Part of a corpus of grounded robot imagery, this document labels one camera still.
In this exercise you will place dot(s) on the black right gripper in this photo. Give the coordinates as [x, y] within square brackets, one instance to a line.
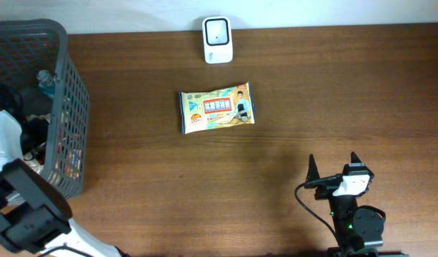
[313, 173]

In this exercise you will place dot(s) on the grey plastic basket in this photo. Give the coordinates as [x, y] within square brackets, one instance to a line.
[27, 47]

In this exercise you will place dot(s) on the white barcode scanner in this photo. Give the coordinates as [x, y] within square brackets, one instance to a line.
[217, 38]

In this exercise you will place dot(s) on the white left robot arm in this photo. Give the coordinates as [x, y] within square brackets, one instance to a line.
[34, 216]

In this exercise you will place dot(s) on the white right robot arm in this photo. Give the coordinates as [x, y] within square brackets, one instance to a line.
[357, 229]

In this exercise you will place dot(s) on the yellow wet wipes pack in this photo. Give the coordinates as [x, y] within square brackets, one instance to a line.
[221, 108]

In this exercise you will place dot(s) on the teal mouthwash bottle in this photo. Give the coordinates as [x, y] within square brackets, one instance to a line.
[46, 83]

